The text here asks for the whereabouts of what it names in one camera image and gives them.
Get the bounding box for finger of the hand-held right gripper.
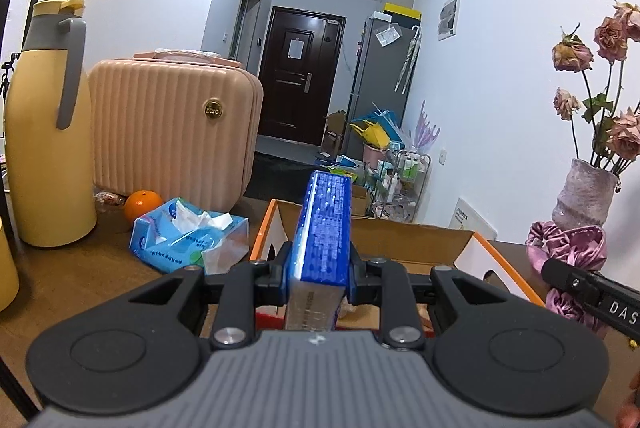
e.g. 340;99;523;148
542;257;604;310

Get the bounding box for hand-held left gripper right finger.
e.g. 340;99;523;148
346;246;513;352

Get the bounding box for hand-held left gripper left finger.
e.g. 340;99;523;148
125;240;296;350

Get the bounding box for purple satin bow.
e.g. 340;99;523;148
526;220;614;340

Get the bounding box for printed cardboard box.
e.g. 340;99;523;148
200;198;547;340

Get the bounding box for small blue packet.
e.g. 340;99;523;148
282;170;354;334

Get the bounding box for blue soft tissue pack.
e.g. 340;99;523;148
129;196;250;277

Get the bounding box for person's right hand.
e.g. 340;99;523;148
616;395;640;428

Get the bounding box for pink textured vase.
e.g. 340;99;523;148
552;157;622;234

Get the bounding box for metal trolley rack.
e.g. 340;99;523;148
372;149;432;223

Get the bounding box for green packet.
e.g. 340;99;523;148
324;163;362;182

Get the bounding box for pink bucket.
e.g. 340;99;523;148
360;142;386;170

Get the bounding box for yellow bag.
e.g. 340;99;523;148
350;120;391;149

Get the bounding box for small brown carton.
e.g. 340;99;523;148
322;110;349;154

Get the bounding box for orange fruit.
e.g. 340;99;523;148
124;189;165;225

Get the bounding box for blue plastic bags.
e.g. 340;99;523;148
367;107;406;144

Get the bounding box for dark brown door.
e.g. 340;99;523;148
258;6;347;147

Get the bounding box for pink ribbed suitcase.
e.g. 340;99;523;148
87;48;265;215

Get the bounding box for small plastic wrapper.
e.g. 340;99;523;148
93;190;127;210

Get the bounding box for grey refrigerator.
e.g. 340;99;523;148
346;15;422;145

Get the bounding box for white folded umbrella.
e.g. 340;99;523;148
394;28;416;92
405;26;423;95

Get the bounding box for bunch of dried roses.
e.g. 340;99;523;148
551;0;640;177

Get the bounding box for clear plastic bag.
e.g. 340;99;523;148
375;24;403;49

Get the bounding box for grey interior door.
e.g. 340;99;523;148
234;0;263;72

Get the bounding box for yellow thermos jug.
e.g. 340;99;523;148
4;0;99;249

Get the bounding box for yellow box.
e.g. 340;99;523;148
382;2;423;23

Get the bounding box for dark screen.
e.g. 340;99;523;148
0;0;14;55

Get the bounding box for purple wall sticker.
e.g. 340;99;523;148
412;100;444;154

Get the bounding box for framed wall picture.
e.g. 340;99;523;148
437;0;462;42

